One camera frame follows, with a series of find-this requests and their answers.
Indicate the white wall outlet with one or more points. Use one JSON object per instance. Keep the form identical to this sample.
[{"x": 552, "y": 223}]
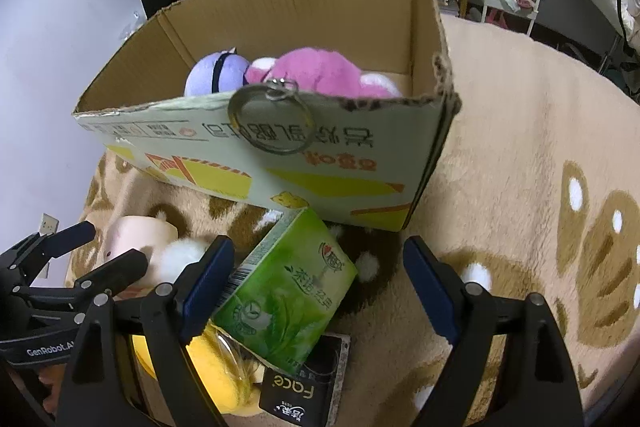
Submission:
[{"x": 48, "y": 223}]

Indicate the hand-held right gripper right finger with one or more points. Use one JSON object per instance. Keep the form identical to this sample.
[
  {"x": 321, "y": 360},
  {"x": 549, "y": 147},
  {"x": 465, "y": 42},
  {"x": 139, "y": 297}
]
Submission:
[{"x": 430, "y": 292}]

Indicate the beige printed blanket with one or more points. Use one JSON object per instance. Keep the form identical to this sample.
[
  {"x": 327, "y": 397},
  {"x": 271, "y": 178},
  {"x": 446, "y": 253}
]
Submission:
[{"x": 500, "y": 157}]

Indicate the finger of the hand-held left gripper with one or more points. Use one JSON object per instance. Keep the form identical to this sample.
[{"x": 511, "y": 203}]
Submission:
[
  {"x": 70, "y": 236},
  {"x": 117, "y": 268}
]

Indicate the pale pink plush toy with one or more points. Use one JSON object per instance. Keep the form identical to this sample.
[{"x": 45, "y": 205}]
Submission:
[{"x": 135, "y": 237}]

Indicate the printed cardboard box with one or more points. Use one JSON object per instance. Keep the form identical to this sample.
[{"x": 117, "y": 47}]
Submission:
[{"x": 325, "y": 32}]

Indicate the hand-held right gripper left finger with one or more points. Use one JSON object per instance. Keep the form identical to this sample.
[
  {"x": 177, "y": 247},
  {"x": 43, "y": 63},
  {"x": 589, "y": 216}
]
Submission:
[{"x": 207, "y": 287}]

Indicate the green tissue pack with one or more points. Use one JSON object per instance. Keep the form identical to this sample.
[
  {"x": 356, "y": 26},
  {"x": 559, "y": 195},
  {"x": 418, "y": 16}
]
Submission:
[{"x": 290, "y": 287}]

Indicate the yellow plush toy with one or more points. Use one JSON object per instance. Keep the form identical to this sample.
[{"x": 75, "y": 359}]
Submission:
[{"x": 215, "y": 372}]

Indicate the purple plush toy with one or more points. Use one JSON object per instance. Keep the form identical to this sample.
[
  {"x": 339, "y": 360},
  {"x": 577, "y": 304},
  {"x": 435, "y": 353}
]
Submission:
[{"x": 220, "y": 72}]

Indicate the white fluffy plush toy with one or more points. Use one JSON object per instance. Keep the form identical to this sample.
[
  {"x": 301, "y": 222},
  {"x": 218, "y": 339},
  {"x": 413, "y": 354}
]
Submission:
[{"x": 180, "y": 257}]

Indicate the black tissue pack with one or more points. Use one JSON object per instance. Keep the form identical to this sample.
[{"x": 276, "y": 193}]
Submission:
[{"x": 295, "y": 392}]

